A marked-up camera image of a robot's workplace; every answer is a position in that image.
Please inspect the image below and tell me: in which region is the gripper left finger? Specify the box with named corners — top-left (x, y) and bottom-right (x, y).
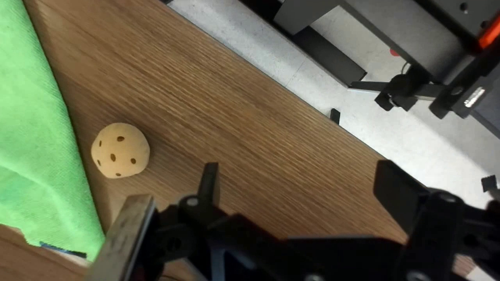
top-left (141, 162), bottom-right (290, 281)

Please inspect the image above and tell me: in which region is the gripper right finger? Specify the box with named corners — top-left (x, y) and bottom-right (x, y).
top-left (373, 159), bottom-right (500, 281)

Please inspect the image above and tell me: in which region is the grey metal bar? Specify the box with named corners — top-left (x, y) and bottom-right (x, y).
top-left (84, 194), bottom-right (157, 281)

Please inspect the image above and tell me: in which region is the beige ball with brown dots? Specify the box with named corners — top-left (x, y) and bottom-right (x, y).
top-left (91, 123), bottom-right (150, 179)

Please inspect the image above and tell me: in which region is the green cloth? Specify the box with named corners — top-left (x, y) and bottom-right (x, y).
top-left (0, 0), bottom-right (106, 262)

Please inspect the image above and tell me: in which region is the black stand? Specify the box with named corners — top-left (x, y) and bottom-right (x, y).
top-left (273, 0), bottom-right (500, 139)

